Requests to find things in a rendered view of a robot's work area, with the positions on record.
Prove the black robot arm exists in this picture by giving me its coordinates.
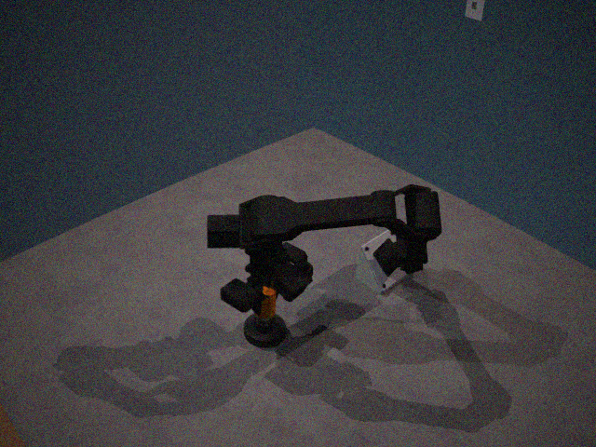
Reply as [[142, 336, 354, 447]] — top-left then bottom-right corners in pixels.
[[207, 184, 442, 302]]

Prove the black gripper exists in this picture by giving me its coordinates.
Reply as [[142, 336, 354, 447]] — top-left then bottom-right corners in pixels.
[[220, 242, 307, 315]]

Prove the orange knob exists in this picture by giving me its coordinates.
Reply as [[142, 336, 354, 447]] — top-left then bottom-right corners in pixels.
[[256, 286, 276, 319]]

